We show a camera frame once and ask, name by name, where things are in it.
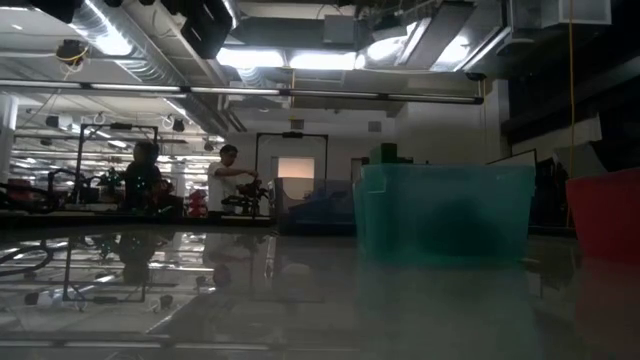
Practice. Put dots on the person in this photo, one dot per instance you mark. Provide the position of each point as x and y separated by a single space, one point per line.
142 180
220 185

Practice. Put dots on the white board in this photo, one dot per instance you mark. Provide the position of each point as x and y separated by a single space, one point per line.
520 159

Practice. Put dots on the dark background robot arm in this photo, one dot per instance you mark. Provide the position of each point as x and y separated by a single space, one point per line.
250 192

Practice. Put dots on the green translucent bin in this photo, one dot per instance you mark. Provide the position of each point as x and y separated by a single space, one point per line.
450 185

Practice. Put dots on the blue rectangular block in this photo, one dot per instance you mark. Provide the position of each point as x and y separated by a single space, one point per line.
325 212

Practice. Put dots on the grey plastic bin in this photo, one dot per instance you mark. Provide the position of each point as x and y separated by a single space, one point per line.
287 190

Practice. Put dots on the red plastic bin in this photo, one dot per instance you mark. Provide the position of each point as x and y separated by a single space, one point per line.
607 220

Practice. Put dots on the bright ceiling light panel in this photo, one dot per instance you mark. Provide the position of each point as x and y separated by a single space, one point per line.
320 60

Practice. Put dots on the green rectangular block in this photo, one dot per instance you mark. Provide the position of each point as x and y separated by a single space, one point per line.
384 152

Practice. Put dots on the red background machine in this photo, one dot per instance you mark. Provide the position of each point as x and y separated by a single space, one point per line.
197 205

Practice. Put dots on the black metal frame rig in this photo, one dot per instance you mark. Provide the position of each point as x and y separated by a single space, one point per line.
79 165

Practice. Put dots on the white door black frame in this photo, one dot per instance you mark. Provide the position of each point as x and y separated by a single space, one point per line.
295 150

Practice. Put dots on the dark monitor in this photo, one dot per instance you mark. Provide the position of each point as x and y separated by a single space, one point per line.
406 161

